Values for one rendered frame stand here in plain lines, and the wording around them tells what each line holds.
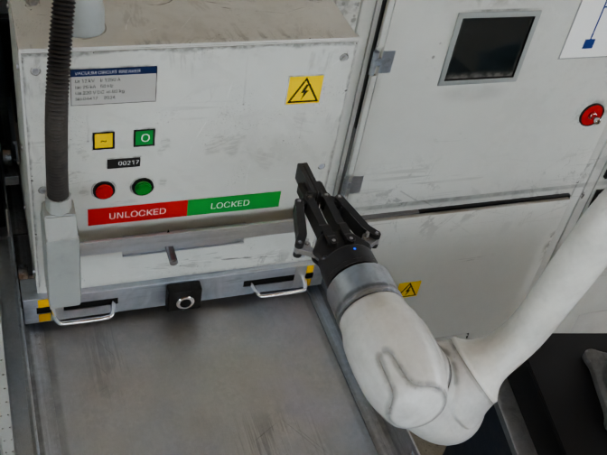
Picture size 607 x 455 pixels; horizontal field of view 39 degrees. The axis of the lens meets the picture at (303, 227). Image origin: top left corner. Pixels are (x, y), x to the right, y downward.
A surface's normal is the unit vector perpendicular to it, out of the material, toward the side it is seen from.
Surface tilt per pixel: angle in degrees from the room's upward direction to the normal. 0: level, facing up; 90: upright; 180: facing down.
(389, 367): 40
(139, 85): 90
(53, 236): 61
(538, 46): 90
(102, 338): 0
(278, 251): 90
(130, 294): 90
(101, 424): 0
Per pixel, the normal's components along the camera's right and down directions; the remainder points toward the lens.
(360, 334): -0.72, -0.33
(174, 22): 0.15, -0.73
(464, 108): 0.31, 0.67
